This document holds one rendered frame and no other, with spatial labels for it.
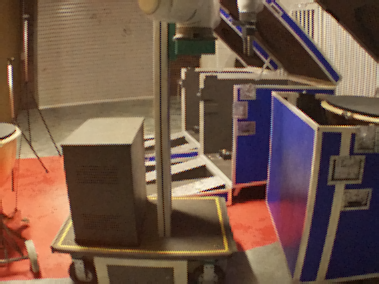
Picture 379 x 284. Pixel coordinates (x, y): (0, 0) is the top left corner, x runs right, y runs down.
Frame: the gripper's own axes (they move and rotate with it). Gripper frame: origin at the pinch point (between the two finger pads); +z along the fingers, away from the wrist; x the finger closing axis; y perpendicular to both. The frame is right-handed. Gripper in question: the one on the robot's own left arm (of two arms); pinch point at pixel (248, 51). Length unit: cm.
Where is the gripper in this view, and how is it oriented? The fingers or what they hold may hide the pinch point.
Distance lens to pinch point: 193.1
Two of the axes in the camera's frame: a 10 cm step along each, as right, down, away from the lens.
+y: 10.0, -0.1, 0.2
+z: 0.0, 9.6, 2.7
